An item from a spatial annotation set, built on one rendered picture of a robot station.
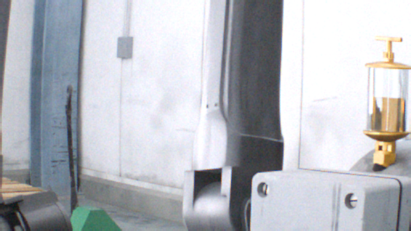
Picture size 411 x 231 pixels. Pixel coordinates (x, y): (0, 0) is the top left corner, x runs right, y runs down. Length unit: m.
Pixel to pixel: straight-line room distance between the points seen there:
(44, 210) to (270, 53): 0.43
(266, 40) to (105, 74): 8.17
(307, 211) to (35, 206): 0.72
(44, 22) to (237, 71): 8.62
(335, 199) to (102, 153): 8.61
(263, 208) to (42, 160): 8.99
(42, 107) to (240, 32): 8.63
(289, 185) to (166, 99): 7.88
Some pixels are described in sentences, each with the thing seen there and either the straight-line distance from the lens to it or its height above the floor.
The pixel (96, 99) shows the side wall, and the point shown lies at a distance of 9.13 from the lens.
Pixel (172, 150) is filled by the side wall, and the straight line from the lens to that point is 8.36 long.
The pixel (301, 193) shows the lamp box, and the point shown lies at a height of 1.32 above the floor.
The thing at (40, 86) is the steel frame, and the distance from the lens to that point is 9.45.
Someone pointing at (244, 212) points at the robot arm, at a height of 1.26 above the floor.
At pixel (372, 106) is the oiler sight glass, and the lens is 0.58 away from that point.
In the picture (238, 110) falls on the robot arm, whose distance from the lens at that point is 0.84.
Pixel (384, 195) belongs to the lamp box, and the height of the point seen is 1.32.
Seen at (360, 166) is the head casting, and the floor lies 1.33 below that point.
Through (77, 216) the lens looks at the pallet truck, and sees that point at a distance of 6.28.
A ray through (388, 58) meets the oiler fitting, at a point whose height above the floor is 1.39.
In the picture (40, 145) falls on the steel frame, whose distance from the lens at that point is 9.49.
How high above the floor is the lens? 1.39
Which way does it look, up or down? 3 degrees down
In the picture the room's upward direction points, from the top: 2 degrees clockwise
